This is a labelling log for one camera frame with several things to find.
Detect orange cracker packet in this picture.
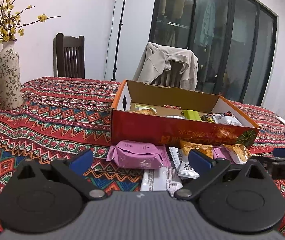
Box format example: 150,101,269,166
223,144,252,165

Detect white snack packet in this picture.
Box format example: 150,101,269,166
140,167,183,194

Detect pink snack packet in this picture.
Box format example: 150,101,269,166
106,140,171,170

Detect green snack bar packet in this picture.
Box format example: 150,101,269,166
181,110,202,121

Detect colourful sausage snack bag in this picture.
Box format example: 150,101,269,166
201,112,242,126

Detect red patterned tablecloth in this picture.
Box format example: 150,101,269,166
0,77,285,233

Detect floral ceramic vase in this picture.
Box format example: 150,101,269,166
0,40,23,110

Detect orange cardboard box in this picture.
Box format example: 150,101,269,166
111,80,260,148

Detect studio light stand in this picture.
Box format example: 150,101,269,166
111,0,126,82

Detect black framed glass door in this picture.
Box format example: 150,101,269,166
149,0,277,106

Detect chair with beige jacket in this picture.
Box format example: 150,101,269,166
152,61,183,88

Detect dark wooden chair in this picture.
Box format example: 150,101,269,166
56,33,85,79

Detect beige jacket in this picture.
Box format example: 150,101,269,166
133,42,198,90

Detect yellow flower branches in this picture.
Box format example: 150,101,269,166
0,0,57,43

